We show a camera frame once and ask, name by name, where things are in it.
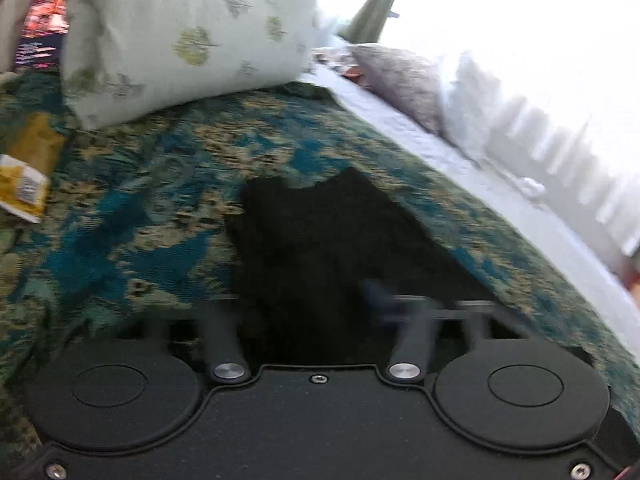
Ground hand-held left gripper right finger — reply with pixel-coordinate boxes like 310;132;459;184
364;279;497;387

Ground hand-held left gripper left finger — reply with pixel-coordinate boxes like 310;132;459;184
142;294;252;387

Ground black pants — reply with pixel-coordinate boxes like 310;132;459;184
224;167;597;367

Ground blue paisley blanket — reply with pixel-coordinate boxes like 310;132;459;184
0;67;640;456

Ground white bed sheet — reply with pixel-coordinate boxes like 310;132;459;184
299;64;640;322

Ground white sheer curtain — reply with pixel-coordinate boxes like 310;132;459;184
480;80;640;259

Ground yellow packet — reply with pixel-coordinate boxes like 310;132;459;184
0;154;52;224

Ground white green floral pillow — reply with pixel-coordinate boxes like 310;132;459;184
61;0;319;132

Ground green curtain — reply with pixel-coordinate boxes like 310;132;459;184
339;0;417;44

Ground red patterned cloth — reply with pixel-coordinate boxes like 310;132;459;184
14;0;69;69

